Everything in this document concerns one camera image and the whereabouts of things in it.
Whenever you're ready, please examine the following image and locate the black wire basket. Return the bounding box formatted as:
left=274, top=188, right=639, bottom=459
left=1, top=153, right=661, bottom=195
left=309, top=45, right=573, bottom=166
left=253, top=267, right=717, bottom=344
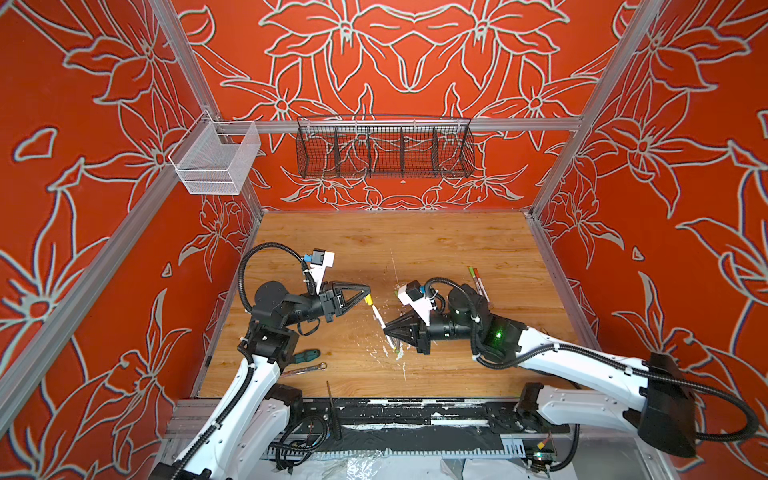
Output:
left=295, top=114, right=477, bottom=180

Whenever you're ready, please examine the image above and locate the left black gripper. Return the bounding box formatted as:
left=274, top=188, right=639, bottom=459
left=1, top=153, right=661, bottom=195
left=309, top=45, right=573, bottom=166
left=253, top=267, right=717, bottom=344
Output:
left=282, top=282, right=368, bottom=330

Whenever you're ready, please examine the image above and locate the white pen yellow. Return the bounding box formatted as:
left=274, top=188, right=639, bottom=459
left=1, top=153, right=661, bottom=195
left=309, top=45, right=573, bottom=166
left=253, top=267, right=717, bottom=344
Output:
left=371, top=304, right=397, bottom=350

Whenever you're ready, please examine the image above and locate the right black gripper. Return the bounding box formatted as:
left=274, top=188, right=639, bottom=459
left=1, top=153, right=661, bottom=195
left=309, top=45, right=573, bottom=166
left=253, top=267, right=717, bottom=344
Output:
left=382, top=310, right=483, bottom=359

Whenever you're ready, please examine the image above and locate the green handle screwdriver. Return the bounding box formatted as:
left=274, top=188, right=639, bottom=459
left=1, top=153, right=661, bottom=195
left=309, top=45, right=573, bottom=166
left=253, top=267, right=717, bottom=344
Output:
left=291, top=349, right=321, bottom=364

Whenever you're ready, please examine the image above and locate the white pen purple end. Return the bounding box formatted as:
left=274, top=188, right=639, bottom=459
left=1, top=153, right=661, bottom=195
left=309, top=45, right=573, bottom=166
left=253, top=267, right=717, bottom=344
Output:
left=474, top=268, right=492, bottom=305

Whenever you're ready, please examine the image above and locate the metal wrench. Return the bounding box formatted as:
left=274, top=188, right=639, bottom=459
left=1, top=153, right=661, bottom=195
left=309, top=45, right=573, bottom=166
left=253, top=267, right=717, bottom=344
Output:
left=281, top=362, right=328, bottom=378

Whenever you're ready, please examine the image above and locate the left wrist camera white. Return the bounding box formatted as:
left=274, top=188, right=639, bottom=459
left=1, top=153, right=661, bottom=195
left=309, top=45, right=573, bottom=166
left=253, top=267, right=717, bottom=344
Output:
left=303, top=249, right=335, bottom=294

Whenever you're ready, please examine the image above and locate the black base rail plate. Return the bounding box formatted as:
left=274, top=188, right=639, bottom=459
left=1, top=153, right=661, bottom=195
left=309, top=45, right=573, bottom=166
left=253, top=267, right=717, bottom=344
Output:
left=302, top=397, right=572, bottom=436

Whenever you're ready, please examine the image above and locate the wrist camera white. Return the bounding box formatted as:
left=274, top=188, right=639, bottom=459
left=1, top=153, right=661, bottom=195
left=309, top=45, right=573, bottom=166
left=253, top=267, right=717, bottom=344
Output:
left=397, top=280, right=434, bottom=327
left=303, top=249, right=335, bottom=294

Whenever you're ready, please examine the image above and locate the white mesh basket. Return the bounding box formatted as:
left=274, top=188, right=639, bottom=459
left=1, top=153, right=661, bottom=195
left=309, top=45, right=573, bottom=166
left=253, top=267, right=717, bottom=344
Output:
left=169, top=119, right=261, bottom=196

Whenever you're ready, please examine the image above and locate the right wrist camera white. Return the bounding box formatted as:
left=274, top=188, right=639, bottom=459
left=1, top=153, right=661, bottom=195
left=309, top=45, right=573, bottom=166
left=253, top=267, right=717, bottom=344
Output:
left=397, top=280, right=434, bottom=327

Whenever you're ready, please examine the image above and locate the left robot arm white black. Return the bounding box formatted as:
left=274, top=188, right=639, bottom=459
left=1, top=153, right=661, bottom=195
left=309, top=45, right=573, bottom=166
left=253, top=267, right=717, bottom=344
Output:
left=150, top=242, right=371, bottom=479

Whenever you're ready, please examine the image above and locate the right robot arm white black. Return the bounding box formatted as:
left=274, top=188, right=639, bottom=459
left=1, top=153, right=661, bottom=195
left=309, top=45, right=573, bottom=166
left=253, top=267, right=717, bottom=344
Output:
left=383, top=277, right=760, bottom=458

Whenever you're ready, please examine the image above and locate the white pen green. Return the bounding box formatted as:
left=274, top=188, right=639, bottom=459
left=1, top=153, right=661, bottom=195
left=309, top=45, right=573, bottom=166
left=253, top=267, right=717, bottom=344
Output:
left=468, top=266, right=479, bottom=288

